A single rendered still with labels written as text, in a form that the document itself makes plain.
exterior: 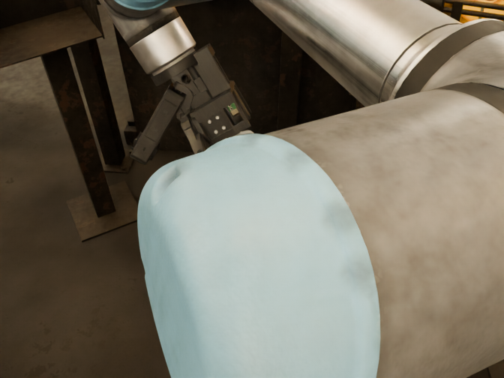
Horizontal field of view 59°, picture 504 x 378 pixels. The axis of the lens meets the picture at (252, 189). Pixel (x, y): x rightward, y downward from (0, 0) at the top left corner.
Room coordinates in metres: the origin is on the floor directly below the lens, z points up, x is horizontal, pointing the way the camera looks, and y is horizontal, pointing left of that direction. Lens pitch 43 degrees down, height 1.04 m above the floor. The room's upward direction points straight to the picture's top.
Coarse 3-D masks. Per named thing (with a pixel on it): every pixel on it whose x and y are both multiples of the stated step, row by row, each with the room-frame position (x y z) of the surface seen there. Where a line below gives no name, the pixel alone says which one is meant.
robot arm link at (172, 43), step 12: (168, 24) 0.52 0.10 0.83; (180, 24) 0.53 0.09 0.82; (156, 36) 0.51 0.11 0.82; (168, 36) 0.51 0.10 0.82; (180, 36) 0.52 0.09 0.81; (132, 48) 0.51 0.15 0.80; (144, 48) 0.50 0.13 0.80; (156, 48) 0.50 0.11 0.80; (168, 48) 0.50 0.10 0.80; (180, 48) 0.51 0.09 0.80; (192, 48) 0.52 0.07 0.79; (144, 60) 0.50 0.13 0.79; (156, 60) 0.50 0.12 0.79; (168, 60) 0.50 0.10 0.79; (180, 60) 0.51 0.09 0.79; (156, 72) 0.50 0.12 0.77
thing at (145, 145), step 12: (168, 96) 0.49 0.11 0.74; (180, 96) 0.50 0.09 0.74; (168, 108) 0.49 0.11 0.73; (156, 120) 0.48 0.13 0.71; (168, 120) 0.49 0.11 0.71; (144, 132) 0.48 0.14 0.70; (156, 132) 0.48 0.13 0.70; (144, 144) 0.47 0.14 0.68; (156, 144) 0.47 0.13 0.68; (132, 156) 0.47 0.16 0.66; (144, 156) 0.47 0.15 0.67
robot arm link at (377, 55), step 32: (256, 0) 0.42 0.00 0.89; (288, 0) 0.36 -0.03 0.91; (320, 0) 0.33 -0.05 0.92; (352, 0) 0.31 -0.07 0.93; (384, 0) 0.29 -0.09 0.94; (416, 0) 0.29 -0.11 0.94; (288, 32) 0.36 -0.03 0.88; (320, 32) 0.31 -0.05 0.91; (352, 32) 0.28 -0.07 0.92; (384, 32) 0.26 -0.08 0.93; (416, 32) 0.25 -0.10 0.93; (448, 32) 0.23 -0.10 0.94; (480, 32) 0.22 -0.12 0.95; (320, 64) 0.32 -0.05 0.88; (352, 64) 0.27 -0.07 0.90; (384, 64) 0.24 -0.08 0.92; (416, 64) 0.22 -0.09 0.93; (448, 64) 0.21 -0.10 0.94; (480, 64) 0.19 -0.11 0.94; (384, 96) 0.23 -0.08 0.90
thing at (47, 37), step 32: (0, 0) 1.06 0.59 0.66; (32, 0) 1.09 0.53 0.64; (64, 0) 1.13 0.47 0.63; (0, 32) 1.03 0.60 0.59; (32, 32) 1.02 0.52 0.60; (64, 32) 1.00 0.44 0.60; (96, 32) 0.99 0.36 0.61; (0, 64) 0.87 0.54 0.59; (64, 64) 0.99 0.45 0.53; (64, 96) 0.98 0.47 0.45; (96, 160) 0.99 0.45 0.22; (96, 192) 0.98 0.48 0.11; (128, 192) 1.09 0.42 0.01; (96, 224) 0.94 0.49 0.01; (128, 224) 0.94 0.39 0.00
